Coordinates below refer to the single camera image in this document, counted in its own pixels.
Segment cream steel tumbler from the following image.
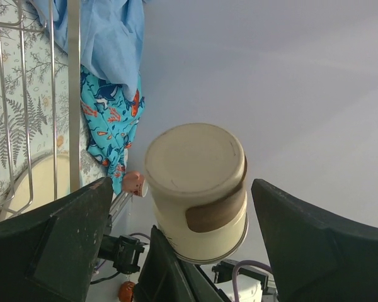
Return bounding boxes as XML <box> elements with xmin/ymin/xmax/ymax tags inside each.
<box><xmin>144</xmin><ymin>123</ymin><xmax>248</xmax><ymax>264</ymax></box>

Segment aluminium frame rail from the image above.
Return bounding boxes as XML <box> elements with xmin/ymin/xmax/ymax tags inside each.
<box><xmin>105</xmin><ymin>193</ymin><xmax>134</xmax><ymax>235</ymax></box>

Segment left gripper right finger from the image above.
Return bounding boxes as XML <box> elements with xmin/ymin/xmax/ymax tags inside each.
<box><xmin>251</xmin><ymin>179</ymin><xmax>378</xmax><ymax>301</ymax></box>

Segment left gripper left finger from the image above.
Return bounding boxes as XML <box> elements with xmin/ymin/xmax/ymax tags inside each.
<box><xmin>0</xmin><ymin>177</ymin><xmax>113</xmax><ymax>301</ymax></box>

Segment floral table mat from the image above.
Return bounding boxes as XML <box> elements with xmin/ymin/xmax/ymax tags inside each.
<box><xmin>0</xmin><ymin>0</ymin><xmax>130</xmax><ymax>224</ymax></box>

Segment cream and blue plate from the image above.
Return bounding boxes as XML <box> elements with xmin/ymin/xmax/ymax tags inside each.
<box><xmin>0</xmin><ymin>154</ymin><xmax>71</xmax><ymax>221</ymax></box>

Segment shark print cloth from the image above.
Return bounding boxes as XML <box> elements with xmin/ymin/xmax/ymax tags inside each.
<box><xmin>80</xmin><ymin>67</ymin><xmax>145</xmax><ymax>195</ymax></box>

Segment pink mug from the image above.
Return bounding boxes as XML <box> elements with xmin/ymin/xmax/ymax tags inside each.
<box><xmin>122</xmin><ymin>171</ymin><xmax>148</xmax><ymax>198</ymax></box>

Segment light blue shirt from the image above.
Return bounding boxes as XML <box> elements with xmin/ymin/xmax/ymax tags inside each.
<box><xmin>25</xmin><ymin>0</ymin><xmax>146</xmax><ymax>101</ymax></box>

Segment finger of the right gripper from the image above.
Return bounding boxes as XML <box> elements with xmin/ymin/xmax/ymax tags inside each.
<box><xmin>134</xmin><ymin>226</ymin><xmax>229</xmax><ymax>302</ymax></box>

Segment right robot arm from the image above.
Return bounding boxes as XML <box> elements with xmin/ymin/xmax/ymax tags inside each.
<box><xmin>98</xmin><ymin>227</ymin><xmax>278</xmax><ymax>301</ymax></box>

